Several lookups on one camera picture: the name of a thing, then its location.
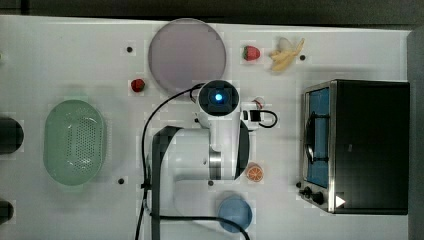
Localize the large red strawberry toy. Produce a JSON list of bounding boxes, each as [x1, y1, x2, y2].
[[243, 45, 261, 61]]

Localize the blue round bowl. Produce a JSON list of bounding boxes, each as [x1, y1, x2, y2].
[[218, 195, 253, 230]]

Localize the black object at lower left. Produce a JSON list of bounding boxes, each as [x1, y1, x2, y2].
[[0, 200, 14, 224]]

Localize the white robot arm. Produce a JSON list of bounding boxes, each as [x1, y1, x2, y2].
[[150, 80, 250, 240]]

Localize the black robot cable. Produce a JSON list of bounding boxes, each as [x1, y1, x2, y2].
[[134, 83, 251, 240]]

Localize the black toaster oven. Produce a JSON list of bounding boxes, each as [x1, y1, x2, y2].
[[296, 79, 410, 215]]

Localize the small red strawberry toy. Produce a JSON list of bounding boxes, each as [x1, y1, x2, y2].
[[131, 79, 145, 93]]

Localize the black cylinder at left edge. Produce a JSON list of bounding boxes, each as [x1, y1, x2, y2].
[[0, 117, 24, 155]]

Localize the orange slice toy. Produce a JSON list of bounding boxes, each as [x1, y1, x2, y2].
[[246, 163, 264, 182]]

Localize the green perforated colander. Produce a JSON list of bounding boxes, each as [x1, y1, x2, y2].
[[43, 100, 106, 186]]

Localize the grey round plate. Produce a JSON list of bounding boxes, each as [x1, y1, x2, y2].
[[148, 18, 227, 95]]

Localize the peeled banana toy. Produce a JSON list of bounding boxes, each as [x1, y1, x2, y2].
[[269, 37, 305, 72]]

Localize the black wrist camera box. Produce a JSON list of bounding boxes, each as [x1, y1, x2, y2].
[[242, 110, 278, 128]]

